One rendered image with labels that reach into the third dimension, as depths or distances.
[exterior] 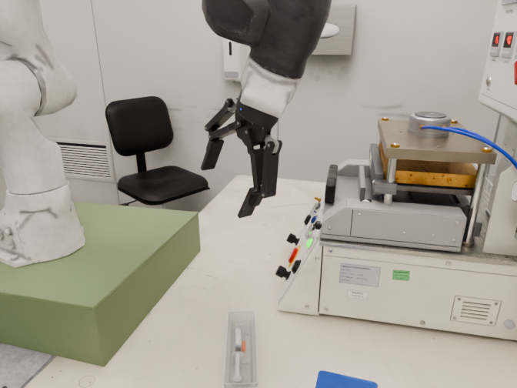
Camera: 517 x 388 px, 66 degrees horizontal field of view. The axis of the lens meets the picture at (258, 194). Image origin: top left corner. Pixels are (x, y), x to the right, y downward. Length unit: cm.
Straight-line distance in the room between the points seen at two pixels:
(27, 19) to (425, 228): 80
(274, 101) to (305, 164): 194
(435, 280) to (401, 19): 175
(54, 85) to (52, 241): 31
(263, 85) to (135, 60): 224
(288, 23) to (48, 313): 62
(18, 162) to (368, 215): 66
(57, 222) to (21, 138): 18
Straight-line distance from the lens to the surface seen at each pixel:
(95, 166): 316
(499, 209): 81
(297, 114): 245
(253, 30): 60
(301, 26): 59
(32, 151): 87
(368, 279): 82
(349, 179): 100
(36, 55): 89
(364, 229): 77
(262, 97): 58
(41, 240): 92
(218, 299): 92
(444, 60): 240
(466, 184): 83
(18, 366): 88
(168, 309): 91
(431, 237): 79
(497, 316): 90
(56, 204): 90
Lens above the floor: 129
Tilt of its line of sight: 22 degrees down
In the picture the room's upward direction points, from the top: straight up
